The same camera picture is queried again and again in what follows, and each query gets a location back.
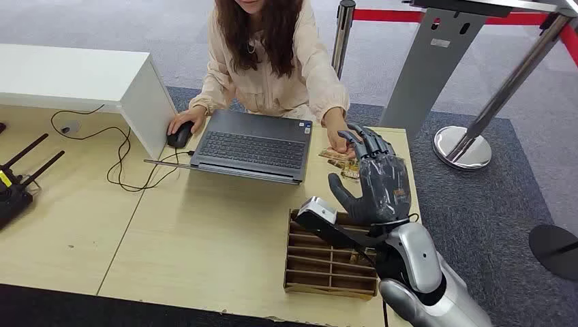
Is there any person's left hand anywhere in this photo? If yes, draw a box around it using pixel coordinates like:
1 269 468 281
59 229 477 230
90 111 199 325
322 108 362 159

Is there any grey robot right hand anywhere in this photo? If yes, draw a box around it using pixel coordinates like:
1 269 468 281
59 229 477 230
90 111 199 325
328 123 412 227

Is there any person's right hand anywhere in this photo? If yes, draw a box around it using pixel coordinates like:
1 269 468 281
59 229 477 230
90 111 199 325
167 106 208 136

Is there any black computer mouse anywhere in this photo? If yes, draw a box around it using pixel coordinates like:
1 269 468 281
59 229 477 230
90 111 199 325
167 121 195 150

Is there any brown wooden card tray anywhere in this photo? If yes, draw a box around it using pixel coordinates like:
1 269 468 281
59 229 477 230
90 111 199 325
283 208 379 300

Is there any brown room key card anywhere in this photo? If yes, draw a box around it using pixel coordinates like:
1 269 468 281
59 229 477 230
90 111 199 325
350 250 376 267

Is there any person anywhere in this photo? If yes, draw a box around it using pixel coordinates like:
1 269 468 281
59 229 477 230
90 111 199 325
167 0 362 159

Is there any grey laptop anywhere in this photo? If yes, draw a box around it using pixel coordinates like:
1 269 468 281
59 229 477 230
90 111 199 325
143 109 314 186

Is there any chrome stanchion with round base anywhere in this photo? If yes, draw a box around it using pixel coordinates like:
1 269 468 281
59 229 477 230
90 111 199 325
432 11 577 172

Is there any grey metal stand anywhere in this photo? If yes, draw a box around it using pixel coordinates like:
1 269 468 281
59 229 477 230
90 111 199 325
379 0 578 143

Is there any red barrier belt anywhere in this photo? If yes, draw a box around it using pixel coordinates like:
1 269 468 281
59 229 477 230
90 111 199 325
352 7 578 69

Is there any white desk shelf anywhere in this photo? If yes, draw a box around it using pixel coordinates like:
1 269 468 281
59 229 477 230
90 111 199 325
0 44 178 159

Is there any black round base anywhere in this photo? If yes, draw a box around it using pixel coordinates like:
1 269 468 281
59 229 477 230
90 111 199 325
528 224 578 283

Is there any black router with antennas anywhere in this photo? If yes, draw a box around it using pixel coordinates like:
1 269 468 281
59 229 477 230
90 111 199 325
0 133 65 231

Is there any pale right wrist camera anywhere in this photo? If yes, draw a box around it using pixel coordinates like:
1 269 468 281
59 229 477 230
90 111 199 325
294 196 376 249

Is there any black cable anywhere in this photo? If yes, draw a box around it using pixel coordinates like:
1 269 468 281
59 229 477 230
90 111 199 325
49 104 196 193

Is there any chrome barrier post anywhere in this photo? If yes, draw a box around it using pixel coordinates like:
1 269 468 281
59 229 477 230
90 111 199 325
331 0 356 80

